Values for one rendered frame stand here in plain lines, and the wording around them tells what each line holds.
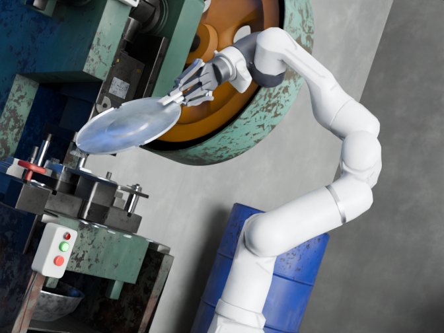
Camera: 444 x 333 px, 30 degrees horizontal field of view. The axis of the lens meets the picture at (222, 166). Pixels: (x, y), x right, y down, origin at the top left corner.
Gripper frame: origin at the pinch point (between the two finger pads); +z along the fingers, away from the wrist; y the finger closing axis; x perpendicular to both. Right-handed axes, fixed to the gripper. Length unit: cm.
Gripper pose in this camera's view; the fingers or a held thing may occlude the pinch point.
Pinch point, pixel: (170, 100)
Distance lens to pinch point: 225.9
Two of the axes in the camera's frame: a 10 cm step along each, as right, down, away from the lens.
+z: -6.9, 4.9, -5.3
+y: -2.5, -8.5, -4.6
